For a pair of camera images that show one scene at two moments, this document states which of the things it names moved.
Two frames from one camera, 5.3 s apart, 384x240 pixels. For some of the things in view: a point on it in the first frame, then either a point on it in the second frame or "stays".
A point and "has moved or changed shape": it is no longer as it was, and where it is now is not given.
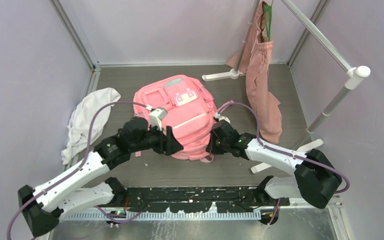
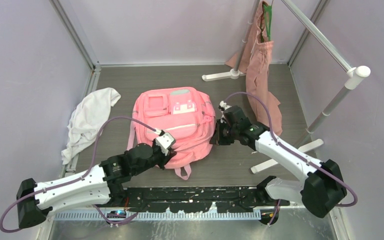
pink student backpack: (191, 112) has moved or changed shape
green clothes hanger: (268, 12) stays
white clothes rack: (352, 80) stays
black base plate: (188, 199) stays
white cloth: (79, 132) stays
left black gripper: (170, 142) → (164, 158)
